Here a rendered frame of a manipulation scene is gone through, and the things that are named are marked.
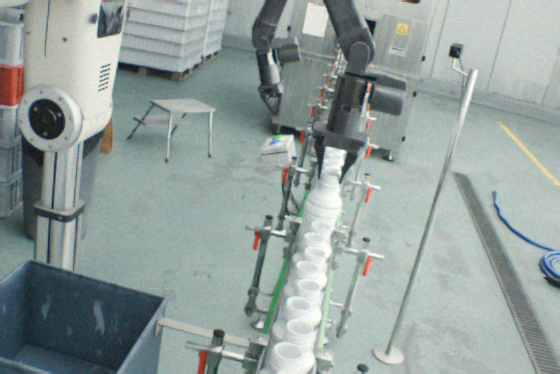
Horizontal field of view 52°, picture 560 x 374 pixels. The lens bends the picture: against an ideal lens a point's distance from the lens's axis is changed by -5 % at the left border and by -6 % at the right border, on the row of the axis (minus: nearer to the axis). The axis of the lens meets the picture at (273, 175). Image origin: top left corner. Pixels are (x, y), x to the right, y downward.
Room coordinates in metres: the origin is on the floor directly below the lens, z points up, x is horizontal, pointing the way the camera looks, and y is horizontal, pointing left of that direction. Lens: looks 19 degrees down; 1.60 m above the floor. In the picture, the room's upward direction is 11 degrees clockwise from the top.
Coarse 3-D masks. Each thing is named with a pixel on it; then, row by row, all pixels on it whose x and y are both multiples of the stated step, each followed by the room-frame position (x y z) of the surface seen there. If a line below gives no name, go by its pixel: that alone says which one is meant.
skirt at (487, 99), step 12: (228, 36) 11.49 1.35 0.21; (240, 36) 11.49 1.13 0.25; (240, 48) 11.46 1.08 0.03; (252, 48) 11.44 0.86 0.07; (420, 84) 11.16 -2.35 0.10; (432, 84) 11.14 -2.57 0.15; (444, 84) 11.13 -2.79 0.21; (444, 96) 11.09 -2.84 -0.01; (456, 96) 11.10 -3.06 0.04; (480, 96) 11.06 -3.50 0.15; (492, 96) 11.04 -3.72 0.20; (504, 108) 11.02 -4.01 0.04; (516, 108) 11.00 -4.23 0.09; (528, 108) 10.98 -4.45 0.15; (540, 108) 10.96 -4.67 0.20; (552, 120) 10.93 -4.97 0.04
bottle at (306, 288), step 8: (304, 280) 0.81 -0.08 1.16; (312, 280) 0.81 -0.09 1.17; (296, 288) 0.79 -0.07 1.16; (304, 288) 0.81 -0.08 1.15; (312, 288) 0.81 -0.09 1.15; (296, 296) 0.79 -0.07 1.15; (304, 296) 0.78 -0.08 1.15; (312, 296) 0.78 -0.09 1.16; (312, 304) 0.78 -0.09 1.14; (312, 312) 0.78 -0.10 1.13; (320, 312) 0.80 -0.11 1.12; (312, 320) 0.77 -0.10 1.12; (312, 344) 0.78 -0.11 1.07
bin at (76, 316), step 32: (0, 288) 0.94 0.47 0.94; (32, 288) 1.05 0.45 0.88; (64, 288) 1.04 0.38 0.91; (96, 288) 1.04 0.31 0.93; (128, 288) 1.03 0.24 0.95; (0, 320) 0.94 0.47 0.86; (32, 320) 1.05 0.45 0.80; (64, 320) 1.04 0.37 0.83; (96, 320) 1.04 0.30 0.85; (128, 320) 1.03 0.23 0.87; (160, 320) 0.97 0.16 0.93; (0, 352) 0.94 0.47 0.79; (32, 352) 1.03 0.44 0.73; (64, 352) 1.04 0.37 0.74; (96, 352) 1.04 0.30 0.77; (128, 352) 1.03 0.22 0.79
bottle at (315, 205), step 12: (324, 180) 1.08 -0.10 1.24; (336, 180) 1.08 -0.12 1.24; (312, 192) 1.08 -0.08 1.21; (324, 192) 1.07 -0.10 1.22; (336, 192) 1.09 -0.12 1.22; (312, 204) 1.07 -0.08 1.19; (324, 204) 1.06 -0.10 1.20; (336, 204) 1.07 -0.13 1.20; (312, 216) 1.06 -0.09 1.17; (324, 216) 1.06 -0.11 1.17; (336, 216) 1.07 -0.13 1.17; (300, 228) 1.09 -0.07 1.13; (300, 240) 1.08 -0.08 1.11
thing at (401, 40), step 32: (320, 0) 5.86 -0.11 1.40; (384, 0) 5.81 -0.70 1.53; (416, 0) 5.78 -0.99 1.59; (288, 32) 5.92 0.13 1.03; (384, 32) 5.80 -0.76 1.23; (416, 32) 5.78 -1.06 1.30; (288, 64) 5.87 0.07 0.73; (320, 64) 5.85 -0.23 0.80; (384, 64) 5.80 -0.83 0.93; (416, 64) 5.77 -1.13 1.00; (288, 96) 5.87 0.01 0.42; (384, 128) 5.78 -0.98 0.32
